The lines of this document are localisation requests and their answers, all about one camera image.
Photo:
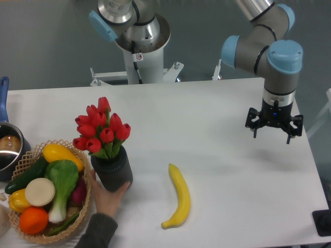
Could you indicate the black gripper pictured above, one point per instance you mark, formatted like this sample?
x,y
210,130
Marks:
x,y
275,116

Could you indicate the dark grey ribbed vase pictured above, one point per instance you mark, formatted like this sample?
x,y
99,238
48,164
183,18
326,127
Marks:
x,y
113,174

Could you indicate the red tulip bouquet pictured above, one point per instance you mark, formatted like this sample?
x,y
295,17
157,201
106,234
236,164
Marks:
x,y
101,132

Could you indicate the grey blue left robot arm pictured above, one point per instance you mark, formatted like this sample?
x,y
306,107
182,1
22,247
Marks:
x,y
112,18

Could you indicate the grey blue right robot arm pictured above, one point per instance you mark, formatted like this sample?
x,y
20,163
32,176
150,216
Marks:
x,y
265,53

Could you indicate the dark grey sleeved forearm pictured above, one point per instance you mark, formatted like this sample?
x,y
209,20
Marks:
x,y
99,232

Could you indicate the person's bare hand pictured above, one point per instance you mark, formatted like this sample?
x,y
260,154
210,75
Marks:
x,y
107,202

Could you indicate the black device at edge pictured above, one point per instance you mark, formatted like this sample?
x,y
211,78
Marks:
x,y
322,222

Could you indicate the yellow banana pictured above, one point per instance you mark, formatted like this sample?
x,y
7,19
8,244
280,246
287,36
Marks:
x,y
184,200

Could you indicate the purple red radish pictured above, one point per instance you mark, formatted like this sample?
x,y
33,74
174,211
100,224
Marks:
x,y
79,194

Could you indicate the green bok choy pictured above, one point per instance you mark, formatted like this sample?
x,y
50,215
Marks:
x,y
64,175

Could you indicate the yellow squash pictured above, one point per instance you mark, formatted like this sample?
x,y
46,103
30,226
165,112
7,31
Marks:
x,y
53,152

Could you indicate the green bean pod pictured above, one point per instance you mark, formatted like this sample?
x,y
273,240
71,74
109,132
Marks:
x,y
64,226

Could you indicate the woven wicker basket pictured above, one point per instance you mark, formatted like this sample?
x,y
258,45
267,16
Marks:
x,y
73,209

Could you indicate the dark green cucumber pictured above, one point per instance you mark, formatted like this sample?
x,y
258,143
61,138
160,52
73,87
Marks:
x,y
37,170

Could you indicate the round beige lid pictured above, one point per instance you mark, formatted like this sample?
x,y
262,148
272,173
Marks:
x,y
40,192

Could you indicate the orange fruit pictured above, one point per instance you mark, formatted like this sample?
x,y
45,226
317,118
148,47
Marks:
x,y
33,220

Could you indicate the yellow bell pepper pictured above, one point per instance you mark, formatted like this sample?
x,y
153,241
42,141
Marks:
x,y
18,201

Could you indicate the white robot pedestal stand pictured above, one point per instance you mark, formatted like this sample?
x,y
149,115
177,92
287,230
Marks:
x,y
142,47

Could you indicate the blue handled saucepan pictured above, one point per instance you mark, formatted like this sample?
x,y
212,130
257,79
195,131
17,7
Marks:
x,y
13,143

